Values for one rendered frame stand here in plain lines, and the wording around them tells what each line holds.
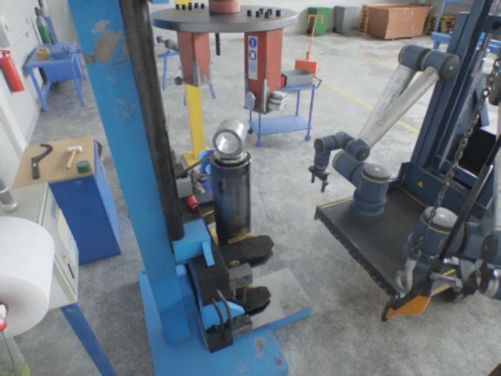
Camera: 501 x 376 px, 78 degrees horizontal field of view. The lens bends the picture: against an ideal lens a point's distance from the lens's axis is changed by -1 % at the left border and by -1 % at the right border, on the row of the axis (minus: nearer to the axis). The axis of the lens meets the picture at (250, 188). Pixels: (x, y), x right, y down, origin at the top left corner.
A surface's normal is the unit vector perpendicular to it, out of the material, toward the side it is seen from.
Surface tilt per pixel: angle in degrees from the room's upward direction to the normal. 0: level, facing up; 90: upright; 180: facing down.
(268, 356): 0
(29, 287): 90
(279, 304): 0
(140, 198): 90
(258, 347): 0
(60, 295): 90
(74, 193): 90
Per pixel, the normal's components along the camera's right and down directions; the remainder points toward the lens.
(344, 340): 0.00, -0.81
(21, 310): 0.39, 0.54
